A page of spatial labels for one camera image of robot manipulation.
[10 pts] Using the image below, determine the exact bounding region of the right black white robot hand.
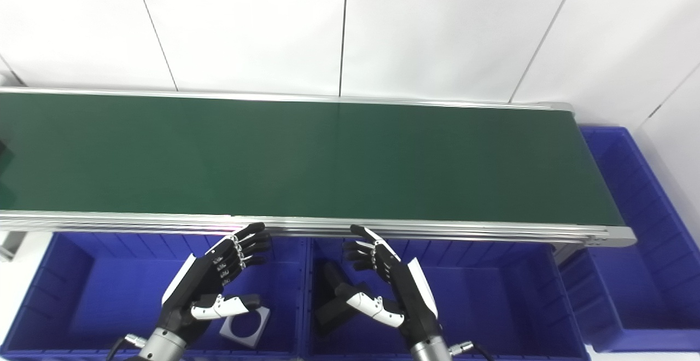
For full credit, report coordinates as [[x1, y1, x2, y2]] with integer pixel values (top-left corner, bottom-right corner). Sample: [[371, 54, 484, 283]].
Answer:
[[335, 224, 441, 345]]

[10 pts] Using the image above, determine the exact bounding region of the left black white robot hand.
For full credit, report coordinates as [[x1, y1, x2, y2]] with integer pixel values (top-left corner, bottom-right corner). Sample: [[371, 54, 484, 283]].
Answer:
[[159, 222, 273, 344]]

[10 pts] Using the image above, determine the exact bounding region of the black part with cylinder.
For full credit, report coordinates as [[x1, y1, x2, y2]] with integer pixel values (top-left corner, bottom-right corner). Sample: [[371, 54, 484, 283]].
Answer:
[[313, 261, 374, 340]]

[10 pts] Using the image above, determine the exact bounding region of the white square part round hole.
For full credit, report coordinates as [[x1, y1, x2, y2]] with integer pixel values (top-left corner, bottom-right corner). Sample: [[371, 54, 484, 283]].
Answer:
[[220, 305, 271, 349]]

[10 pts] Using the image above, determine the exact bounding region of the blue plastic bin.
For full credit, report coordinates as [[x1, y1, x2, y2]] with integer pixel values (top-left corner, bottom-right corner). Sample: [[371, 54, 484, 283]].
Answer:
[[304, 238, 591, 361], [558, 126, 700, 353], [0, 232, 308, 361]]

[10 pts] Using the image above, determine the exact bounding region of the aluminium conveyor support leg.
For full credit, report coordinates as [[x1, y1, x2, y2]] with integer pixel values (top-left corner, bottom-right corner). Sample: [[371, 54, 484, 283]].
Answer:
[[0, 231, 28, 263], [551, 243, 580, 267]]

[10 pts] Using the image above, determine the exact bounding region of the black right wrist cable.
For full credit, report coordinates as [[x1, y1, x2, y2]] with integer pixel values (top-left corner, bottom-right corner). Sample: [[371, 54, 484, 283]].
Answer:
[[448, 340, 494, 361]]

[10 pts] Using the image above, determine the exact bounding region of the green conveyor belt aluminium frame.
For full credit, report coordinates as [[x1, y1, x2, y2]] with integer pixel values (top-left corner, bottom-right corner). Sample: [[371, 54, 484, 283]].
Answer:
[[0, 86, 638, 249]]

